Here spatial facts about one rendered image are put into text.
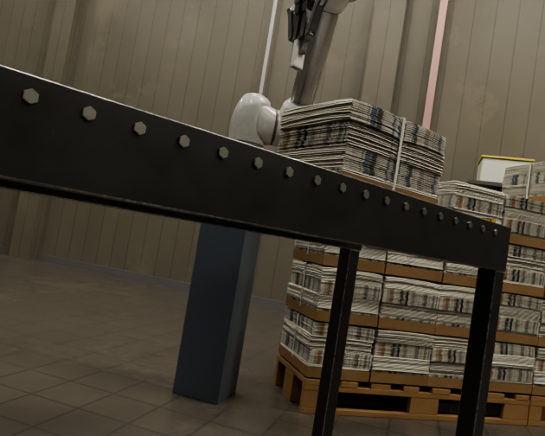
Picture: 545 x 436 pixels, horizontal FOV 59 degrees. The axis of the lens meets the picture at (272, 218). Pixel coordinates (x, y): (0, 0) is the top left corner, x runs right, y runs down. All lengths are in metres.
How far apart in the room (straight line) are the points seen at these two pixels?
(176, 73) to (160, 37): 0.51
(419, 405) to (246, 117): 1.45
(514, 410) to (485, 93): 3.29
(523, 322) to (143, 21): 5.35
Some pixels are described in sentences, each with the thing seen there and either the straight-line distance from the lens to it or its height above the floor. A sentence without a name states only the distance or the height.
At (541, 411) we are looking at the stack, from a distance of 2.79.
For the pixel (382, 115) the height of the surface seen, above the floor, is 1.01.
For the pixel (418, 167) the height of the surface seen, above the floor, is 0.92.
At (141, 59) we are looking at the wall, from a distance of 6.31.
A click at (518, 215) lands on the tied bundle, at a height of 0.97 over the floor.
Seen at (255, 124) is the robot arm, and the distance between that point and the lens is 2.03.
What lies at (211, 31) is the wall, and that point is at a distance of 6.00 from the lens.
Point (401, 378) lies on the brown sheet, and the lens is 2.26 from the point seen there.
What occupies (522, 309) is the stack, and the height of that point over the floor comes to 0.54.
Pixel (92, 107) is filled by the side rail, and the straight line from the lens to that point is 0.63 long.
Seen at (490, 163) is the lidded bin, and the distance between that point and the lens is 4.47.
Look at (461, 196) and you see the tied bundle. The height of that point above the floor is 1.00.
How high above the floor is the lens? 0.66
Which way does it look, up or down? 3 degrees up
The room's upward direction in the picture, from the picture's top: 9 degrees clockwise
